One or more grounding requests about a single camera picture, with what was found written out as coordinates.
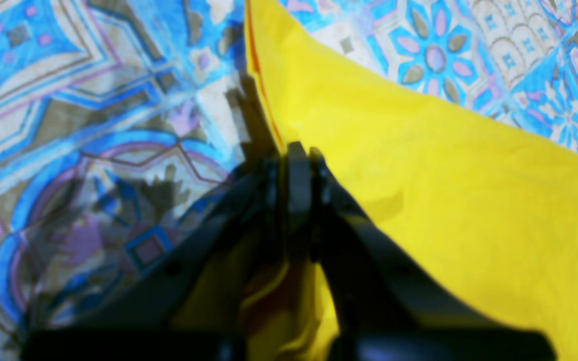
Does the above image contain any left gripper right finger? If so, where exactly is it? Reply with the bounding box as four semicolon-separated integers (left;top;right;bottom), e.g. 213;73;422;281
286;142;556;360

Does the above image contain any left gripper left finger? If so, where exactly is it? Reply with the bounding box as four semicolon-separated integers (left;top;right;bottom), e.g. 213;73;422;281
23;155;282;360

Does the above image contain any yellow T-shirt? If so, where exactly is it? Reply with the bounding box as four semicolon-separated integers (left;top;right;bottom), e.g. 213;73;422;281
165;1;578;360

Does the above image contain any patterned blue tablecloth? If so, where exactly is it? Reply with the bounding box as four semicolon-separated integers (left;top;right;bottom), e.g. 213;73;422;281
0;0;578;361

